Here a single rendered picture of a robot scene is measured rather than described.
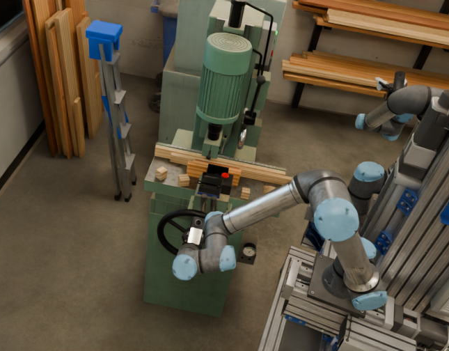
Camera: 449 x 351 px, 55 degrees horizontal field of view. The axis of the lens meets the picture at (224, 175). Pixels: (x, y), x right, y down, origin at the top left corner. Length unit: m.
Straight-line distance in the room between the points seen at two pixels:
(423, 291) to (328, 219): 0.85
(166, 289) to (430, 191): 1.42
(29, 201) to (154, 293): 1.13
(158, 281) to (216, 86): 1.15
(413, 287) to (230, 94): 1.07
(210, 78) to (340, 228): 0.76
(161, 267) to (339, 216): 1.27
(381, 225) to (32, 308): 1.80
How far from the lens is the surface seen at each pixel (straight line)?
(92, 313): 2.54
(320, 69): 3.86
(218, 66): 1.62
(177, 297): 2.46
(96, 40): 2.50
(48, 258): 2.79
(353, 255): 1.39
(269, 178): 1.97
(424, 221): 1.73
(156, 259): 2.24
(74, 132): 3.33
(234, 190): 1.90
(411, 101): 1.83
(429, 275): 1.91
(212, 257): 1.36
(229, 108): 1.71
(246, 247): 1.97
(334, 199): 1.23
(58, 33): 2.99
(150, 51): 4.38
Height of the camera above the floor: 2.15
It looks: 39 degrees down
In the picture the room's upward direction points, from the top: 12 degrees clockwise
